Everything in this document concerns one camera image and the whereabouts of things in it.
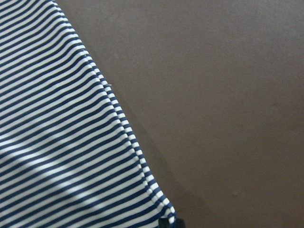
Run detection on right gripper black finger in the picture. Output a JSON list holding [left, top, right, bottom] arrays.
[[158, 217, 186, 228]]

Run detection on navy white striped polo shirt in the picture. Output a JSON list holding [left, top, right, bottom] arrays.
[[0, 0, 177, 228]]

